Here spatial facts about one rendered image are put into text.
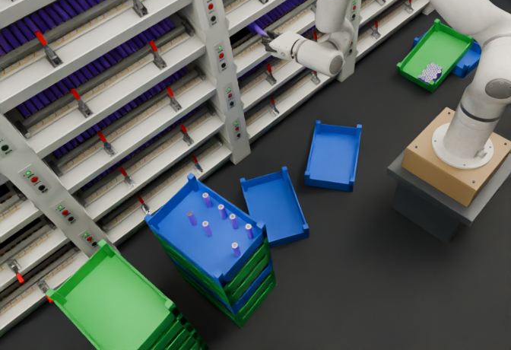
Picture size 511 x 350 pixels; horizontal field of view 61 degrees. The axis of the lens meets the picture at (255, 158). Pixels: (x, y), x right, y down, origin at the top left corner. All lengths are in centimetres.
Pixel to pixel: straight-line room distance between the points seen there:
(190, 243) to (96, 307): 31
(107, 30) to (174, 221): 59
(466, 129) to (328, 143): 73
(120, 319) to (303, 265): 71
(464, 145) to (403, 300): 58
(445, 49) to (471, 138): 98
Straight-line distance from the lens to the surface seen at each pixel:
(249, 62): 166
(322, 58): 140
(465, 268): 179
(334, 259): 172
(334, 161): 194
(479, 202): 160
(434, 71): 225
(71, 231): 163
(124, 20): 130
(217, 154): 187
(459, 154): 152
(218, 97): 163
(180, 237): 136
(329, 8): 129
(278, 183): 187
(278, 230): 177
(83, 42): 128
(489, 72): 124
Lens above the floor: 158
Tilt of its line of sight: 53 degrees down
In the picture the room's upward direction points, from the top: 10 degrees counter-clockwise
